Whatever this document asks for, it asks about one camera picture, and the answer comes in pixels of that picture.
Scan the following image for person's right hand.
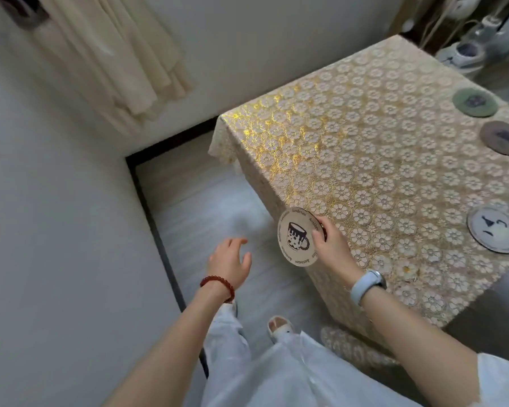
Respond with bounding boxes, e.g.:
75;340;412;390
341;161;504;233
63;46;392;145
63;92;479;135
312;215;364;289

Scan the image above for person's left hand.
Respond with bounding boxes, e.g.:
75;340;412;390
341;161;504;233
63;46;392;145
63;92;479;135
207;237;253;293

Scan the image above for beige coaster with cup print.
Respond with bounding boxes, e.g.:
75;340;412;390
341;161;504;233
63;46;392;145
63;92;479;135
277;206;324;268

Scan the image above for person's right forearm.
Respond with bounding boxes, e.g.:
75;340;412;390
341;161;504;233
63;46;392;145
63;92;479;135
355;280;481;383

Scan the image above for person's left forearm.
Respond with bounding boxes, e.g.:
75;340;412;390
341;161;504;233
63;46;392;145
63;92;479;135
104;280;234;407

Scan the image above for pale blue wristwatch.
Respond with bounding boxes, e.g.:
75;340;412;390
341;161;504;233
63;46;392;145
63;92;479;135
350;270;387;307

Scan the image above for white sandal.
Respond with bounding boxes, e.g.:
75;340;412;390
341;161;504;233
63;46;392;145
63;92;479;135
266;315;301;345

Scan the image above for gold floral lace tablecloth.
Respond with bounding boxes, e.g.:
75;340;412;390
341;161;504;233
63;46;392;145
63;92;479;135
207;34;509;370

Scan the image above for black baseboard strip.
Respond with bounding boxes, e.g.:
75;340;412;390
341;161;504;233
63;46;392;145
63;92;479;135
125;116;220;380

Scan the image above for white trousers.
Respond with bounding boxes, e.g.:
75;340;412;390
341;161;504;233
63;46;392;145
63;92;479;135
201;302;413;407

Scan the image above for white round coaster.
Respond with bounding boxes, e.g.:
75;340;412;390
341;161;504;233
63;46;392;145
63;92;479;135
467;206;509;254

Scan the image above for green round coaster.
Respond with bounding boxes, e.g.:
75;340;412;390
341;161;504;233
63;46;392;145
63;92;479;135
452;87;499;118

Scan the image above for brown round coaster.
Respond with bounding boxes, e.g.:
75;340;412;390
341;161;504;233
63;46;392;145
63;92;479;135
479;120;509;157

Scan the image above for white grey slipper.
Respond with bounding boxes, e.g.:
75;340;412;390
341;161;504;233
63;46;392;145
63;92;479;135
435;40;487;79

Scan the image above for white sleeve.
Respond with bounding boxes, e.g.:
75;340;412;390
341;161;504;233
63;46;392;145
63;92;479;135
476;353;509;407

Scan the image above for cream hanging curtain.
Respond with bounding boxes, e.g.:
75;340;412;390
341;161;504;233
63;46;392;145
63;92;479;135
33;0;197;137

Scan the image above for red bead bracelet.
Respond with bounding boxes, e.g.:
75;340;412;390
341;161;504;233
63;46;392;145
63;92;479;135
200;275;236;304

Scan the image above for beige cable bundle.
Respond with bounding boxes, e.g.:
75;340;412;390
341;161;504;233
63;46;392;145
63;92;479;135
422;0;461;53

